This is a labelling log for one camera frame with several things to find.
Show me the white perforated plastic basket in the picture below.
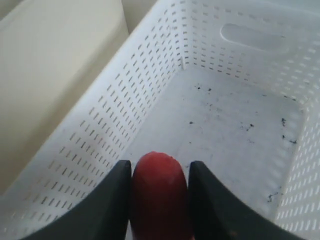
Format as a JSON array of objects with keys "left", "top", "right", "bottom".
[{"left": 0, "top": 0, "right": 320, "bottom": 240}]

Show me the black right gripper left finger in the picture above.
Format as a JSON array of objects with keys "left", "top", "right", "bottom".
[{"left": 26, "top": 160, "right": 132, "bottom": 240}]

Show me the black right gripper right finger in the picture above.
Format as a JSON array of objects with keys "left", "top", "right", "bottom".
[{"left": 188, "top": 161, "right": 299, "bottom": 240}]

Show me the red sausage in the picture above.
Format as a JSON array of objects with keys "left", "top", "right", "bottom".
[{"left": 129, "top": 151, "right": 195, "bottom": 240}]

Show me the cream plastic storage bin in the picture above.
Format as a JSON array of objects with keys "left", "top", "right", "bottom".
[{"left": 0, "top": 0, "right": 128, "bottom": 193}]

